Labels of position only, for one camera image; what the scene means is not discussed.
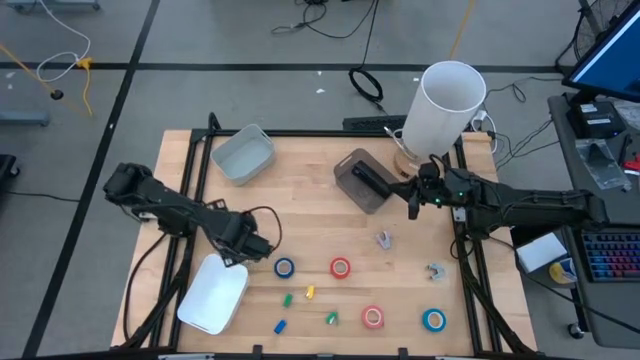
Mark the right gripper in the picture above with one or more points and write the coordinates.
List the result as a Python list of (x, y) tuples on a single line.
[(432, 192)]

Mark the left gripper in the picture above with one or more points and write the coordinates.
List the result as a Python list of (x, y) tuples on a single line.
[(250, 242)]

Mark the dark blue tape roll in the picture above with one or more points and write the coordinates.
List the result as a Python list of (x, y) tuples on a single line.
[(276, 268)]

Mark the black stapler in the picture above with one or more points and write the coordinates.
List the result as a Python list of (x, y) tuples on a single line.
[(372, 180)]

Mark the purple staple remover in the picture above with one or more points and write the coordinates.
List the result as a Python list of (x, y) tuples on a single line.
[(384, 241)]

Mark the green mini stapler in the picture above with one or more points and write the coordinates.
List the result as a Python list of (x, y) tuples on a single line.
[(332, 318), (287, 300)]

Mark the yellow mini stapler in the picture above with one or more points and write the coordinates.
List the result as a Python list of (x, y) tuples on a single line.
[(310, 292)]

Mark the red tape roll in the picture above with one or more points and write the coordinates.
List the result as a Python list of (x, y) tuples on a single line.
[(332, 268)]

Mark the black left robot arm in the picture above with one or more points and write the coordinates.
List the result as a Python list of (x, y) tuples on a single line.
[(150, 192)]

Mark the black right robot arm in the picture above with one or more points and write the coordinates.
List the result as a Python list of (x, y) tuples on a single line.
[(525, 205)]

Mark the blue mini stapler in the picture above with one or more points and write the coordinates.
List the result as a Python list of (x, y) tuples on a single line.
[(280, 326)]

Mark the light blue tape roll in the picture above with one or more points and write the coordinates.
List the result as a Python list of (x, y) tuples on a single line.
[(425, 320)]

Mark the pink tape roll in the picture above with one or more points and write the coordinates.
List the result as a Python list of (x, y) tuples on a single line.
[(364, 317)]

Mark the translucent grey plastic bin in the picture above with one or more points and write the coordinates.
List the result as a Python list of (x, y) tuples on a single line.
[(367, 200)]

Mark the white rounded plastic tray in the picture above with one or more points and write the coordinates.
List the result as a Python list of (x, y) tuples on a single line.
[(212, 295)]

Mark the black power strip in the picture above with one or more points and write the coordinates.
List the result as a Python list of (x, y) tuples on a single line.
[(375, 123)]

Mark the light grey plastic bin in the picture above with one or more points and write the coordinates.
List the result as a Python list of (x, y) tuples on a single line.
[(242, 155)]

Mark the table lamp white shade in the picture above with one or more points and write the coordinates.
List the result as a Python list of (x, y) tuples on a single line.
[(445, 110)]

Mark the white box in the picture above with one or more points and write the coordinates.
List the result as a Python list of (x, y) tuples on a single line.
[(540, 252)]

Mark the clear plastic bag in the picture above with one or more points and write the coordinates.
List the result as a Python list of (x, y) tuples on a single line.
[(602, 160)]

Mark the black mini computer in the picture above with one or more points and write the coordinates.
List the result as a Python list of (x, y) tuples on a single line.
[(595, 120)]

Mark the backlit keyboard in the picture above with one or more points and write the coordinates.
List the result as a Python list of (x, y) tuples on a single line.
[(615, 255)]

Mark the grey side desk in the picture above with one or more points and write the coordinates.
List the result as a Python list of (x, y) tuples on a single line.
[(600, 310)]

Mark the computer monitor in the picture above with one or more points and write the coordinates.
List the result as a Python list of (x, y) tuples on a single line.
[(610, 60)]

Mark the black floor fan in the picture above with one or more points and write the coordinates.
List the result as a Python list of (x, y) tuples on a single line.
[(595, 30)]

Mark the grey cart base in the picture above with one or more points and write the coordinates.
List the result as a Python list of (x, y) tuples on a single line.
[(25, 119), (50, 5)]

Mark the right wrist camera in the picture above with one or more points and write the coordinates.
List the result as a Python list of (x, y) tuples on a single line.
[(429, 171)]

